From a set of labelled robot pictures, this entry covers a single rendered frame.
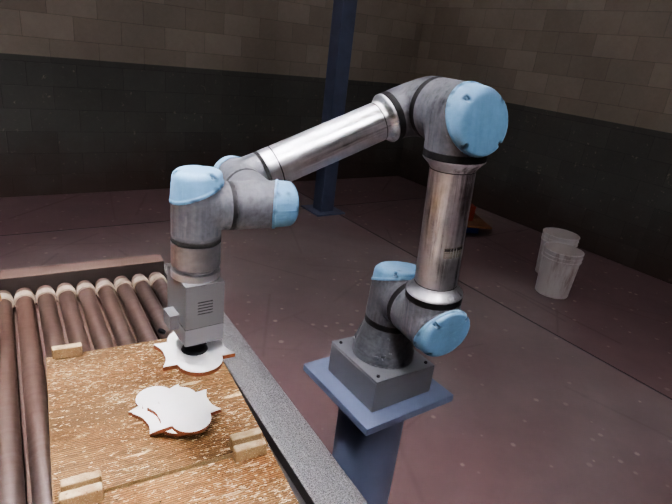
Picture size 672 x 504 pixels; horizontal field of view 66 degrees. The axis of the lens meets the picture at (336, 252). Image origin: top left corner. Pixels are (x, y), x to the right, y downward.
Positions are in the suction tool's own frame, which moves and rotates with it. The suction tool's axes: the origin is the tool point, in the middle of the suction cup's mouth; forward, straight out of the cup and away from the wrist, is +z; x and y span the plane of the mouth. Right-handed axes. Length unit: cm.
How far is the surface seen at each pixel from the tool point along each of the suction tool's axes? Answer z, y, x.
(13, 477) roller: 20.1, -7.3, -27.4
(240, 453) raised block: 16.4, 8.7, 5.0
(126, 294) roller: 20, -64, 5
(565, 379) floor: 112, -44, 238
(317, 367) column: 25.0, -16.6, 38.7
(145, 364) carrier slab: 18.4, -26.6, -0.7
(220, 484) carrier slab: 18.4, 11.5, 0.2
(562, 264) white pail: 83, -113, 330
